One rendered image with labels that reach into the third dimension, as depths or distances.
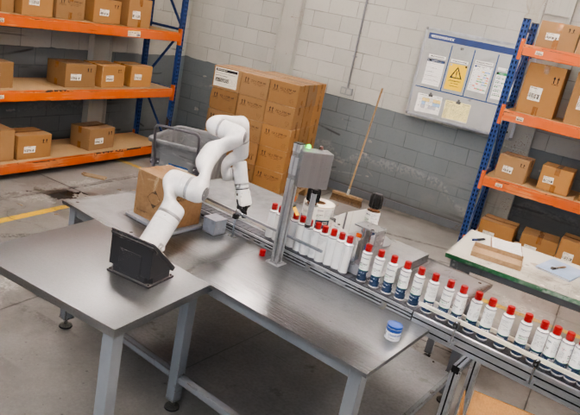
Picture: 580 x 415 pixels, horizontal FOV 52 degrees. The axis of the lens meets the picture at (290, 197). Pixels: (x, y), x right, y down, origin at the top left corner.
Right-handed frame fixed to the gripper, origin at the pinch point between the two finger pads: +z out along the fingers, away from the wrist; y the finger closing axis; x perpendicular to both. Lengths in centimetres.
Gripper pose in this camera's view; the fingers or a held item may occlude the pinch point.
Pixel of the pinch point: (244, 214)
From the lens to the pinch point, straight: 354.4
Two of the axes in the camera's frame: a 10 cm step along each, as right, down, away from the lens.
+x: -8.0, 0.1, 6.1
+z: 0.8, 9.9, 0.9
